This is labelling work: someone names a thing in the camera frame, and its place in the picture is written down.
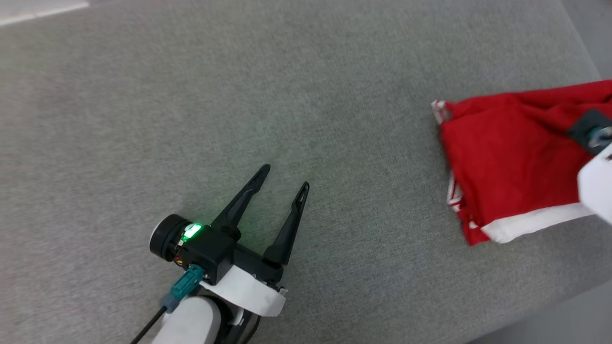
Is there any red garment with white trim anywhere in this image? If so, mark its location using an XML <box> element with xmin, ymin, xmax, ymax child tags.
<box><xmin>431</xmin><ymin>79</ymin><xmax>612</xmax><ymax>247</ymax></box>

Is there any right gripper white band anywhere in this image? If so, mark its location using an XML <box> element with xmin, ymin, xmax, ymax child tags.
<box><xmin>567</xmin><ymin>109</ymin><xmax>612</xmax><ymax>226</ymax></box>

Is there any thin black cable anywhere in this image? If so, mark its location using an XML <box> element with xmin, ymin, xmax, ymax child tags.
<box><xmin>130</xmin><ymin>265</ymin><xmax>205</xmax><ymax>344</ymax></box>

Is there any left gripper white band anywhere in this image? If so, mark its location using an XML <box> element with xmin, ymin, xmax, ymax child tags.
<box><xmin>200</xmin><ymin>164</ymin><xmax>310</xmax><ymax>318</ymax></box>

